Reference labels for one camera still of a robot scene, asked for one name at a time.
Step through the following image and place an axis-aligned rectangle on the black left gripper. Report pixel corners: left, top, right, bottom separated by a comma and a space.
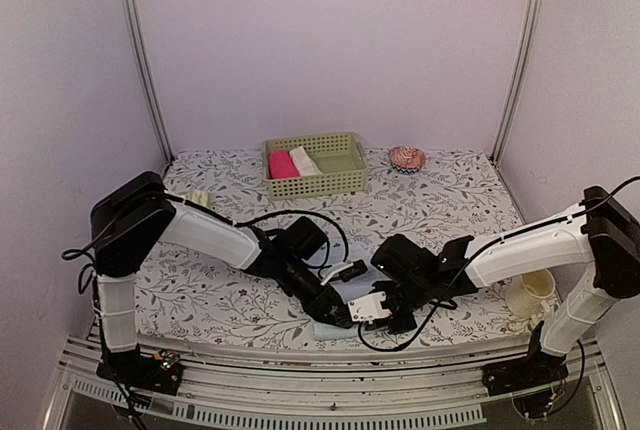
278, 256, 352, 330

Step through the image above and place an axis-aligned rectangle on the light blue towel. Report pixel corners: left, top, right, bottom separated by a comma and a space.
313, 242, 387, 342

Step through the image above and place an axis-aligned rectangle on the green white small packet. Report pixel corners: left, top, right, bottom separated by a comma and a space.
186, 189, 213, 210

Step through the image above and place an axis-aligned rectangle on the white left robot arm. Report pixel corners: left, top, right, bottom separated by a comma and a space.
61, 171, 352, 395

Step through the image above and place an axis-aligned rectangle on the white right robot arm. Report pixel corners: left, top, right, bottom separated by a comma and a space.
350, 186, 639, 396

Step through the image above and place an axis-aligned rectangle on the pink rolled towel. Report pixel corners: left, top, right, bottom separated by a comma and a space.
268, 150, 300, 180

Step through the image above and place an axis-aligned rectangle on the cream rolled towel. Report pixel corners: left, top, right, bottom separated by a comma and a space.
289, 146, 323, 177

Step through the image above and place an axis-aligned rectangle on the green perforated plastic basket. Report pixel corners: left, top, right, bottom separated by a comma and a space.
263, 132, 368, 201

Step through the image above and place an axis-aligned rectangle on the blue patterned bowl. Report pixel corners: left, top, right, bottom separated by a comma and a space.
392, 163, 423, 175

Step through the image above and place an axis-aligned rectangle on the cream ribbed mug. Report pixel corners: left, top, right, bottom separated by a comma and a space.
505, 269, 556, 325

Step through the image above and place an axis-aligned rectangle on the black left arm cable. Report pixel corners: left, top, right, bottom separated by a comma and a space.
234, 209, 351, 271

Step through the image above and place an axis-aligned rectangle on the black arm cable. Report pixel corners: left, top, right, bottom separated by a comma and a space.
234, 209, 351, 271
357, 269, 471, 352

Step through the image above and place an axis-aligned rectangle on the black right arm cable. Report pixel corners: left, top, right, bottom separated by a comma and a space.
357, 269, 471, 352

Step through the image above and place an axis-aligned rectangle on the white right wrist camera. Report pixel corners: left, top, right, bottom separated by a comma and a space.
347, 292, 392, 324

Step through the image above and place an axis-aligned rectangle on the aluminium front rail base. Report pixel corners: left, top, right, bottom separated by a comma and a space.
36, 328, 631, 429

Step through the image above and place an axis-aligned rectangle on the right aluminium frame post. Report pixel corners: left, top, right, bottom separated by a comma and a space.
490, 0, 543, 166

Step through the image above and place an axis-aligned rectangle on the aluminium frame post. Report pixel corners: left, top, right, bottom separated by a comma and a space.
490, 0, 543, 166
122, 0, 174, 163

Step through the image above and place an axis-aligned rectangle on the left aluminium frame post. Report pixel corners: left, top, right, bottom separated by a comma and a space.
122, 0, 174, 163

